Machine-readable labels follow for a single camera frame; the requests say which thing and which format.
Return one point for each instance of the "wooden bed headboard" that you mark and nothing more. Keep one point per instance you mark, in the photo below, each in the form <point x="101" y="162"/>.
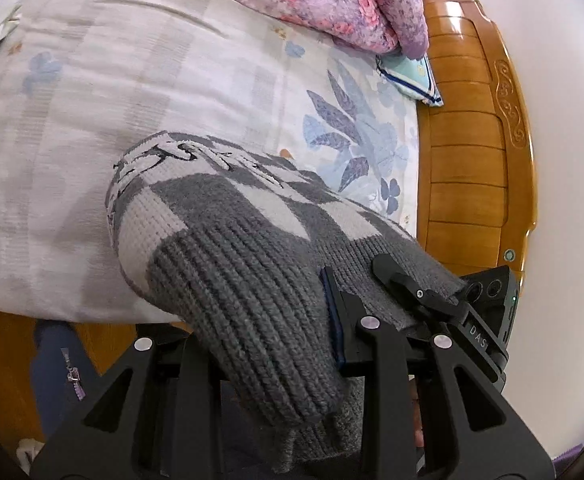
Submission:
<point x="466" y="150"/>

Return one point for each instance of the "grey white checkered sweater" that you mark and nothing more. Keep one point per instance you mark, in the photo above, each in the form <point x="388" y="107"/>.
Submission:
<point x="252" y="260"/>

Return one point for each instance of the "person's navy zippered jacket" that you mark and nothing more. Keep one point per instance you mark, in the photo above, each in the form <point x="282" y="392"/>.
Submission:
<point x="57" y="375"/>

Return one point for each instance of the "white slipper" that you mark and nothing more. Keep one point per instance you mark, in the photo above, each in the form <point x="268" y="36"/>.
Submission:
<point x="31" y="455"/>

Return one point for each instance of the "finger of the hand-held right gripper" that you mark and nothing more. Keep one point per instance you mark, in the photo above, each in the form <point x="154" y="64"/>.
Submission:
<point x="411" y="287"/>

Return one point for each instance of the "pale floral bed sheet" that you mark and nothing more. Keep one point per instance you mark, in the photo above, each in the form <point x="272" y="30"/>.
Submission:
<point x="122" y="85"/>

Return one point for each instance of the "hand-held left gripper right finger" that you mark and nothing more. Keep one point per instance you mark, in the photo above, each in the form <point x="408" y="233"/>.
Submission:
<point x="343" y="325"/>

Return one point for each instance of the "pink purple floral quilt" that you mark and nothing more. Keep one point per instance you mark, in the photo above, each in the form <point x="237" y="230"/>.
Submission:
<point x="342" y="0"/>

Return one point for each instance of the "small teal pillow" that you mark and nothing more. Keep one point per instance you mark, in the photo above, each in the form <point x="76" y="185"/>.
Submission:
<point x="414" y="77"/>

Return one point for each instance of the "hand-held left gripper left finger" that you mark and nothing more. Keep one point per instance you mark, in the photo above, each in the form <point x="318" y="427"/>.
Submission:
<point x="197" y="390"/>

